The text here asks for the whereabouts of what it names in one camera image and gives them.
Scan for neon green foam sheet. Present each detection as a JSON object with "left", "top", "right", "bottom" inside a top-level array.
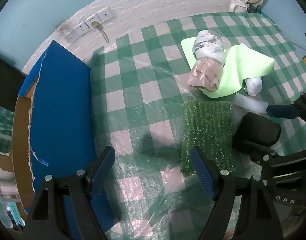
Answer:
[{"left": 180, "top": 37, "right": 274, "bottom": 99}]

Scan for black cloth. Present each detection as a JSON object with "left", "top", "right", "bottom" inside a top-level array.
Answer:
[{"left": 232, "top": 112, "right": 281, "bottom": 151}]

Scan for green bubble wrap sheet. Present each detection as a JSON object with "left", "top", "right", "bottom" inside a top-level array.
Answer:
[{"left": 180, "top": 99, "right": 236, "bottom": 176}]

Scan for grey plug and cable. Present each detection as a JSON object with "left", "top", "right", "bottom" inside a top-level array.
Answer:
[{"left": 90, "top": 21, "right": 110, "bottom": 45}]

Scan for green checkered plastic tablecloth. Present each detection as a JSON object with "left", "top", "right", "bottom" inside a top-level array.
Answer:
[{"left": 90, "top": 12, "right": 306, "bottom": 239}]

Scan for blue cardboard box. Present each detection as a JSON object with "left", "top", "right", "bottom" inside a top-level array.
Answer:
[{"left": 12, "top": 41, "right": 116, "bottom": 239}]

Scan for white blue plastic bag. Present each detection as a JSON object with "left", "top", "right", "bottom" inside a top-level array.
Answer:
[{"left": 244, "top": 77, "right": 262, "bottom": 97}]

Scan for white wall socket strip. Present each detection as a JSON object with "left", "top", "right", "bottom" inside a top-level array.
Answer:
[{"left": 64, "top": 7, "right": 114, "bottom": 43}]

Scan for camouflage wrapped bundle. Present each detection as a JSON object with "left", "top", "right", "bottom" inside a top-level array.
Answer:
[{"left": 188, "top": 30, "right": 231, "bottom": 92}]

